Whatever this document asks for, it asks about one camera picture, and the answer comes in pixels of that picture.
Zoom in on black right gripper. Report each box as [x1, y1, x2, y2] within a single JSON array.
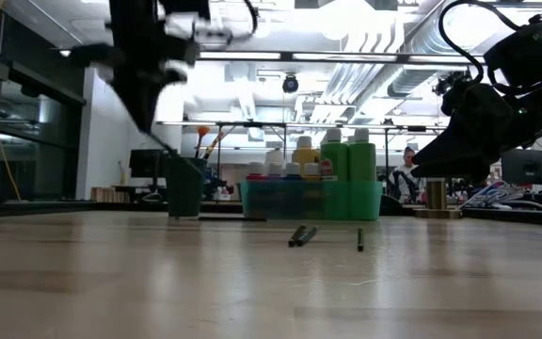
[[409, 77, 519, 186]]

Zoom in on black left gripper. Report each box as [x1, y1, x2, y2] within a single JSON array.
[[67, 8, 235, 137]]

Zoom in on large green paint bottle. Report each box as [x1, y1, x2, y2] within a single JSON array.
[[346, 127, 378, 221], [319, 127, 350, 221]]

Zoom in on large white paint bottle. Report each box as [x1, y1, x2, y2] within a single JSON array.
[[264, 149, 286, 167]]

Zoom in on small gold paint bottle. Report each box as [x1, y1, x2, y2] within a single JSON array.
[[302, 162, 323, 221]]

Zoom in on small purple paint bottle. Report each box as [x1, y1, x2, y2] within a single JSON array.
[[265, 162, 284, 221]]

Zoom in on large yellow paint bottle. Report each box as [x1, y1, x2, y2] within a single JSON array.
[[291, 136, 322, 179]]

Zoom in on brass lamp with white bulb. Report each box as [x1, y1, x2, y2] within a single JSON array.
[[413, 177, 463, 219]]

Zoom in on person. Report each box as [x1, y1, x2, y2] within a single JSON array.
[[388, 146, 425, 205]]

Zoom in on black computer monitor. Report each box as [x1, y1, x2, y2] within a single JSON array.
[[128, 148, 173, 189], [501, 148, 542, 186]]

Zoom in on dark green cup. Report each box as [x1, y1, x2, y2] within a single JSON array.
[[164, 153, 209, 218]]

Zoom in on brown wooden blocks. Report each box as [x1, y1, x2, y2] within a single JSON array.
[[90, 186, 132, 204]]

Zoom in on green translucent plastic tray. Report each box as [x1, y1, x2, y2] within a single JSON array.
[[239, 179, 384, 222]]

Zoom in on white cable bundle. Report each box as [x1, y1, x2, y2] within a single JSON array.
[[458, 178, 542, 212]]

